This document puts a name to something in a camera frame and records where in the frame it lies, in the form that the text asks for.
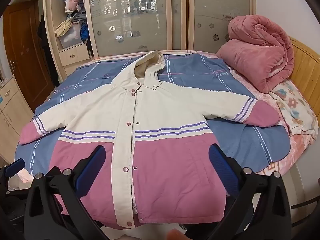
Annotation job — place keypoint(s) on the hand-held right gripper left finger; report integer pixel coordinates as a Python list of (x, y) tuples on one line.
[(91, 166)]

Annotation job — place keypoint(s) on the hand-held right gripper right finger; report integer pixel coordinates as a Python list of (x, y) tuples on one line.
[(222, 167)]

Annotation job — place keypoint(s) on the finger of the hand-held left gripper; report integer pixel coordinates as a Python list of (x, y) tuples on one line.
[(15, 168)]

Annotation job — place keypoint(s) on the cream and pink hooded jacket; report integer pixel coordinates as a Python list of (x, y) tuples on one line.
[(160, 120)]

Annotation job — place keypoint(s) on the dark hanging clothes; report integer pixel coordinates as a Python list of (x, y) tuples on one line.
[(48, 47)]

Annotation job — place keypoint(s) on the person's right hand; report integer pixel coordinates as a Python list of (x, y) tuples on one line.
[(176, 235)]

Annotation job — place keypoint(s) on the light wooden cabinet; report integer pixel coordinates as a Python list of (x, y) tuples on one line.
[(11, 115)]

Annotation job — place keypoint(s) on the floral pillow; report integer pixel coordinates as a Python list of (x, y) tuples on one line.
[(296, 107)]

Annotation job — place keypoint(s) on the blue plaid bed sheet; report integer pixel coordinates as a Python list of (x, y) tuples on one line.
[(190, 67)]

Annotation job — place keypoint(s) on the wardrobe drawer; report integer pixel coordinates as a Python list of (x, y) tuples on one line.
[(75, 55)]

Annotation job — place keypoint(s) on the brown wooden door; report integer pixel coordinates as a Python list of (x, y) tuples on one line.
[(23, 55)]

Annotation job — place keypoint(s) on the pink rolled quilt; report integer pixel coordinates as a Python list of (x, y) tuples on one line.
[(260, 55)]

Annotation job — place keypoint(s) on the wooden bed headboard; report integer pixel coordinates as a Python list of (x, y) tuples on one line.
[(306, 65)]

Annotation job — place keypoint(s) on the bright blue cloth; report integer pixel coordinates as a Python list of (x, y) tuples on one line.
[(84, 33)]

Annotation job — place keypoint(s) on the cream crumpled cloth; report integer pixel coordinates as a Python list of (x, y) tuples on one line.
[(62, 27)]

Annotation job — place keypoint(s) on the frosted glass sliding door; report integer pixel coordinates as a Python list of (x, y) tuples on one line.
[(215, 12), (135, 17)]

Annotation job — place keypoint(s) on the beige wardrobe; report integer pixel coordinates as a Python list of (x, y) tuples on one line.
[(177, 17)]

